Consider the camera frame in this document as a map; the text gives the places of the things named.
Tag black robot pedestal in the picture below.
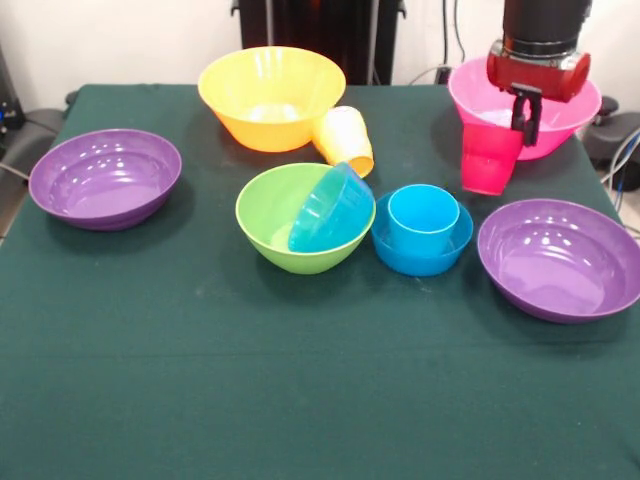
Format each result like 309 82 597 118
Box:
239 0 406 86

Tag orange bowl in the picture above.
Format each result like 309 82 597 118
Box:
197 45 347 153

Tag grey cable bundle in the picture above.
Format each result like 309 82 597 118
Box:
599 127 640 236

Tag orange cup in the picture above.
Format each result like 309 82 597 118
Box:
312 105 375 179

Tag blue bowl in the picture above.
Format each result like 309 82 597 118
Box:
287 160 376 254
370 192 475 278

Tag blue cup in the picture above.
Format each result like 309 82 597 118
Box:
388 183 461 256

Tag pink bowl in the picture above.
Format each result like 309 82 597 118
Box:
447 57 603 162

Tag black computer tower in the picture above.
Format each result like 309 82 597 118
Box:
0 44 26 146

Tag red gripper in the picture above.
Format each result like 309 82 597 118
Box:
487 39 592 147

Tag black wall cable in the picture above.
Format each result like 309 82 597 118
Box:
452 0 470 69

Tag black knobbed device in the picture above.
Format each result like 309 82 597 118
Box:
584 95 640 169

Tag green bowl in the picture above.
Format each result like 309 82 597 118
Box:
235 162 377 275

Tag purple bowl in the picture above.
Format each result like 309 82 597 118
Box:
477 198 640 325
28 128 183 233

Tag red cup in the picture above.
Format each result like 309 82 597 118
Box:
460 119 524 196

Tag dark green tablecloth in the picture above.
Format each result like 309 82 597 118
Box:
0 83 640 480

